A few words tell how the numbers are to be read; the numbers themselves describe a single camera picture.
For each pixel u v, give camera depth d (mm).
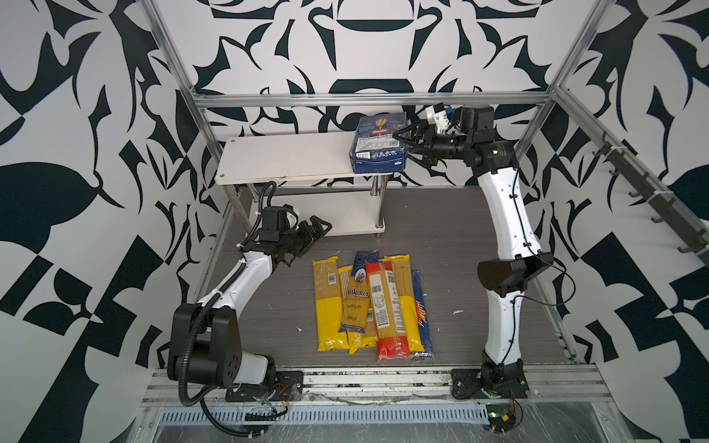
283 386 729
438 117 686
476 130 576
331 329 816
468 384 744
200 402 673
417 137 639
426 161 696
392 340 743
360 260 935
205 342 430
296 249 751
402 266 915
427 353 769
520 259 520
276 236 673
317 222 777
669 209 548
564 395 731
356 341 794
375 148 703
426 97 939
